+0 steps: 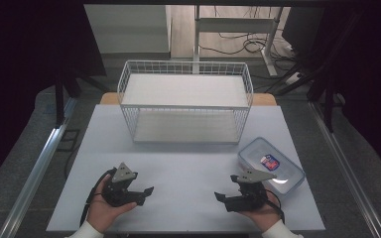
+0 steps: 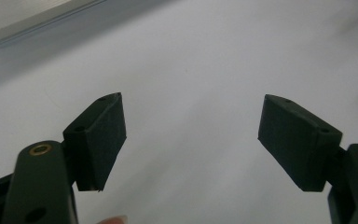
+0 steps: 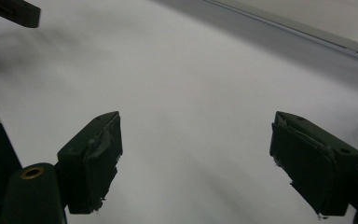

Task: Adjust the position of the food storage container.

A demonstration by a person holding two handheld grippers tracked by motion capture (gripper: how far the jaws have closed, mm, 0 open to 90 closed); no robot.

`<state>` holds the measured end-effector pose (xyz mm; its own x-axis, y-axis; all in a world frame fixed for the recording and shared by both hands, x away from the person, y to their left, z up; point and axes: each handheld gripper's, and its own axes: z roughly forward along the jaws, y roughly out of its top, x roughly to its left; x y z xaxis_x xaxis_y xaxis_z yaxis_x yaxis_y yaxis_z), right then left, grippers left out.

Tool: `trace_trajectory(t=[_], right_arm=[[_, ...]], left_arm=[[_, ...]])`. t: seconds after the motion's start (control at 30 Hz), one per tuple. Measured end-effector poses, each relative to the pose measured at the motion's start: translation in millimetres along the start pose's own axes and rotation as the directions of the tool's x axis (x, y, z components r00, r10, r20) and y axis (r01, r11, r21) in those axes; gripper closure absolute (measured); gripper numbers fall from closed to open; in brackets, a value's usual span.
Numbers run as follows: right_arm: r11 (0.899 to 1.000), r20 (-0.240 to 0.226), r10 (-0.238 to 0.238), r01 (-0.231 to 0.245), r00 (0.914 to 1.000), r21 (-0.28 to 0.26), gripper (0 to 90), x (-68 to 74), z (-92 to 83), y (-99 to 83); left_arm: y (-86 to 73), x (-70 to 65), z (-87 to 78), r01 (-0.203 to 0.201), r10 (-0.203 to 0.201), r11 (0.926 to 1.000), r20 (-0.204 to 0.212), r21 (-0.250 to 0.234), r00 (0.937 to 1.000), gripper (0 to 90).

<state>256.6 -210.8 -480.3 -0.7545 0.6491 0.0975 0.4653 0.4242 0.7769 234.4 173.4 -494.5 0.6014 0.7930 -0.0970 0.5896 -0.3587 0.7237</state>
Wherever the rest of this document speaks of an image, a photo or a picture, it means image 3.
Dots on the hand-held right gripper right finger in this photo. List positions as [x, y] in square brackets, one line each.
[310, 168]

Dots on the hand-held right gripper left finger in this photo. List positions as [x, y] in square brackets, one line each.
[84, 168]

